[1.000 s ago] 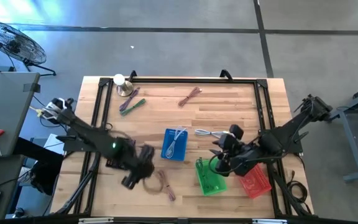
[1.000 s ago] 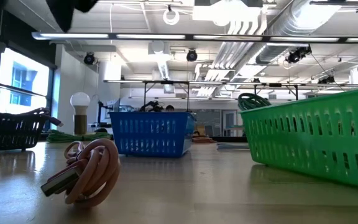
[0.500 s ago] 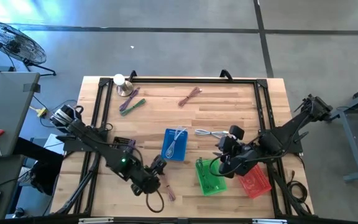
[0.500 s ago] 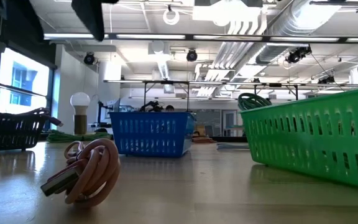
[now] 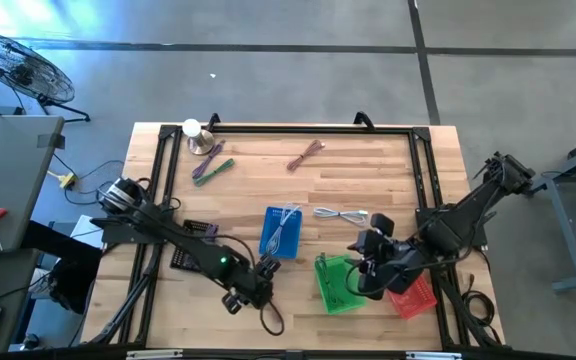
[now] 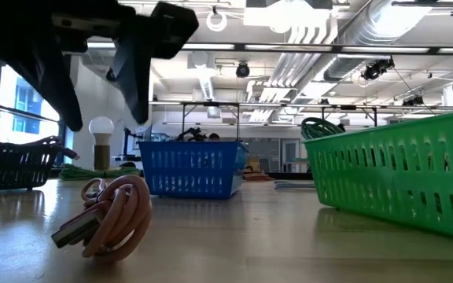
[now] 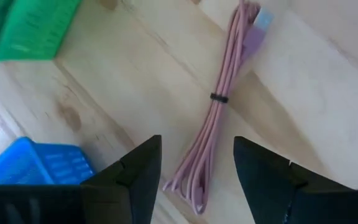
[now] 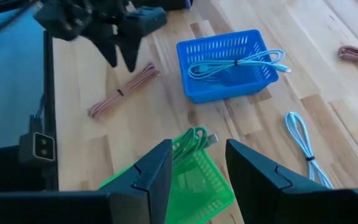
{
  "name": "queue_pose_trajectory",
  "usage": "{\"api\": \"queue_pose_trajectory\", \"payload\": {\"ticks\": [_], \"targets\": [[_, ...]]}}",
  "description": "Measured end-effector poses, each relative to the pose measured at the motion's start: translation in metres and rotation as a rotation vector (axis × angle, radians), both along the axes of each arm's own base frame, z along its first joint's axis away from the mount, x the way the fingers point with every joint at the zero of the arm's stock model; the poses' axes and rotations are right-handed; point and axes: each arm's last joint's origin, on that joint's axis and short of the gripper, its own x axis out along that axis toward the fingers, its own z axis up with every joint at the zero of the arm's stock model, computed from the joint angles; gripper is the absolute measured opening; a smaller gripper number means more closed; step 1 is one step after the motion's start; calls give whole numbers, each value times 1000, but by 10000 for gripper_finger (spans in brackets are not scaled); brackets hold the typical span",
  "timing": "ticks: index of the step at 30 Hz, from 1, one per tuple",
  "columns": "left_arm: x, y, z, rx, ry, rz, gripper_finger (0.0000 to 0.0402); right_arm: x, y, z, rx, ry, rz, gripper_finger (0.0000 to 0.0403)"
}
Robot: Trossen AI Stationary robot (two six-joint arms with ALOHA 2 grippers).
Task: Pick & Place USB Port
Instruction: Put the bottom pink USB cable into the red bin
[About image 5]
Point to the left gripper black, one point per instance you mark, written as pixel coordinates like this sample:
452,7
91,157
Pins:
258,292

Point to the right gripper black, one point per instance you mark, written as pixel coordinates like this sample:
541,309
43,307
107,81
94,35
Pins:
393,265

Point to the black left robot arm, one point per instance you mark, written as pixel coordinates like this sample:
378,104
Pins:
193,247

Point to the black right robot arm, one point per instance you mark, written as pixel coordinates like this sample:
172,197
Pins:
468,215

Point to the green plastic basket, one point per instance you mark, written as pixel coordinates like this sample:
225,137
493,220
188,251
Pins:
350,280

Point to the blue plastic basket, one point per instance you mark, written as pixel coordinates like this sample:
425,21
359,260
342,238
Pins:
290,245

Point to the red plastic basket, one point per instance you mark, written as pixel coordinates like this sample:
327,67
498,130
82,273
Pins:
415,302

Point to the black plastic basket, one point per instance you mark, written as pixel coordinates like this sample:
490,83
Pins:
183,257

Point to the white bulb lamp brass base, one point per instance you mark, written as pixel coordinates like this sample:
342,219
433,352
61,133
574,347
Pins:
191,128

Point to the white box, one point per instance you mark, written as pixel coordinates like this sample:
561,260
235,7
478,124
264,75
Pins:
85,230

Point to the black chair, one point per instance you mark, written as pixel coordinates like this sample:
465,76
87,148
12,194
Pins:
73,280

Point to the grey metal table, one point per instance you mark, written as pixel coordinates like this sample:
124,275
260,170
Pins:
565,230

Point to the yellow power plug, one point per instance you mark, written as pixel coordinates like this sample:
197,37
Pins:
67,180

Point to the black floor fan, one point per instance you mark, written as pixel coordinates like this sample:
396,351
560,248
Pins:
20,67

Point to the black aluminium table frame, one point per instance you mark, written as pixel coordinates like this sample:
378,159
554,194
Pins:
318,129

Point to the white hinge bracket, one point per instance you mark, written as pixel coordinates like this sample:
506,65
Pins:
153,354
433,355

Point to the black frame clamp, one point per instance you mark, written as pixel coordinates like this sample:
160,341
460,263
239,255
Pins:
364,119
213,120

